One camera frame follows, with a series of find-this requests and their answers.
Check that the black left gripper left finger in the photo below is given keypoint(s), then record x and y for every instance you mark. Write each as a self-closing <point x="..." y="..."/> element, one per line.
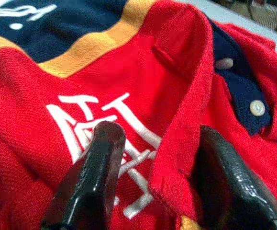
<point x="92" y="179"/>

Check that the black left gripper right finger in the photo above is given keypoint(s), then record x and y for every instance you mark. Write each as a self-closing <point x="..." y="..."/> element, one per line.
<point x="229" y="191"/>

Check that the red navy jersey shirt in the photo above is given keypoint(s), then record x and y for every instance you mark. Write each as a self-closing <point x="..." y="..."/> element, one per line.
<point x="128" y="83"/>

